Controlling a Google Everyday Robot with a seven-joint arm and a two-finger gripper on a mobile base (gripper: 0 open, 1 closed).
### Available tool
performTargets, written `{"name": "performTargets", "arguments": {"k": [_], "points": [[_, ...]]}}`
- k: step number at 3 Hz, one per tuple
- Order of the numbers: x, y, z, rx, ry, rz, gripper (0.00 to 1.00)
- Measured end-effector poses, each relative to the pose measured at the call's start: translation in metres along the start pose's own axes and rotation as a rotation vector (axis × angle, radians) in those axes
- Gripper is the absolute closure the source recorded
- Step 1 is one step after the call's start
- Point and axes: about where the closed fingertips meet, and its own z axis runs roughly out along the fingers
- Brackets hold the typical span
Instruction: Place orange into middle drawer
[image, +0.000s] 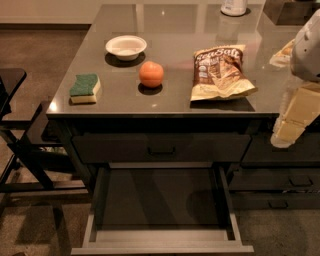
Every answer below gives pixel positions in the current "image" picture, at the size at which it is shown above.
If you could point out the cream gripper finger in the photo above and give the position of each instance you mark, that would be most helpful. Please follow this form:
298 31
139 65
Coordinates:
304 106
288 132

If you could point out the orange fruit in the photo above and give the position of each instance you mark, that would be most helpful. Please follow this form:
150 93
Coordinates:
151 74

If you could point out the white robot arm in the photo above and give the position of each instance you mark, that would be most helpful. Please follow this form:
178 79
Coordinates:
302 56

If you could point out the right top drawer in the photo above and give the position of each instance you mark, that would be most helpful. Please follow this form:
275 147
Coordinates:
306 150

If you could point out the right middle drawer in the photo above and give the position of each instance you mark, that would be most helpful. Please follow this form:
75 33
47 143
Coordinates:
297 179

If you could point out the grey drawer cabinet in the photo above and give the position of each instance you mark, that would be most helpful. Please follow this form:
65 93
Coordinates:
173 33

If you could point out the open middle drawer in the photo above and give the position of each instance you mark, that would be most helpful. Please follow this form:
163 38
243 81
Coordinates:
162 212

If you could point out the closed top drawer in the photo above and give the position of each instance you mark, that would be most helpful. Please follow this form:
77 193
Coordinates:
140 147

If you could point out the sea salt chip bag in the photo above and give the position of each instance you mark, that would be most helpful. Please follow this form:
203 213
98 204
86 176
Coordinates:
218 74

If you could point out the white container on counter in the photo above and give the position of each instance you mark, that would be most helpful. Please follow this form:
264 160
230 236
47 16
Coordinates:
234 7

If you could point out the white paper bowl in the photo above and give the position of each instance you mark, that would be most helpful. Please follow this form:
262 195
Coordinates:
126 47

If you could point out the green yellow sponge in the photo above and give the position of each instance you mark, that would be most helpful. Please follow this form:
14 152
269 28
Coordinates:
85 89

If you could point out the dark wooden chair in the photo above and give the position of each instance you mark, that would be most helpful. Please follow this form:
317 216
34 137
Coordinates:
29 142

